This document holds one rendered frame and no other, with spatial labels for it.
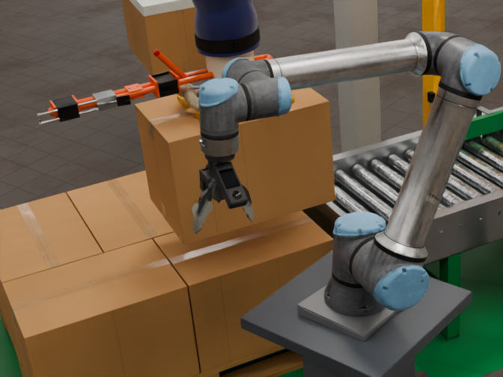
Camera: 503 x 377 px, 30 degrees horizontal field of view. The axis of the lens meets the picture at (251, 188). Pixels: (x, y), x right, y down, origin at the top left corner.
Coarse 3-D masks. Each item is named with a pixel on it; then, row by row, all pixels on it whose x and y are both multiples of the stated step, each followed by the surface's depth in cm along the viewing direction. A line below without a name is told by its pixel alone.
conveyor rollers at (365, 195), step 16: (464, 144) 422; (480, 144) 416; (496, 144) 416; (400, 160) 410; (464, 160) 409; (480, 160) 403; (496, 160) 403; (336, 176) 405; (368, 176) 400; (384, 176) 403; (400, 176) 397; (464, 176) 395; (480, 176) 390; (496, 176) 391; (336, 192) 390; (368, 192) 386; (384, 192) 388; (448, 192) 380; (464, 192) 382; (352, 208) 378; (384, 208) 374
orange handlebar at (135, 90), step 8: (256, 56) 336; (264, 56) 336; (192, 72) 328; (200, 72) 329; (208, 72) 327; (184, 80) 323; (192, 80) 324; (200, 80) 326; (128, 88) 319; (136, 88) 318; (144, 88) 319; (152, 88) 319; (136, 96) 319; (88, 104) 312; (96, 104) 313
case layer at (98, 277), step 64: (64, 192) 413; (128, 192) 407; (0, 256) 369; (64, 256) 364; (128, 256) 360; (192, 256) 356; (256, 256) 351; (320, 256) 358; (64, 320) 325; (128, 320) 333; (192, 320) 346
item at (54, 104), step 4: (68, 96) 315; (72, 96) 315; (52, 100) 313; (56, 100) 313; (60, 100) 313; (64, 100) 312; (68, 100) 312; (72, 100) 312; (76, 100) 311; (52, 104) 310; (56, 104) 310; (60, 104) 310; (64, 104) 309; (68, 104) 309; (52, 108) 311; (56, 108) 308; (56, 112) 309; (56, 116) 309
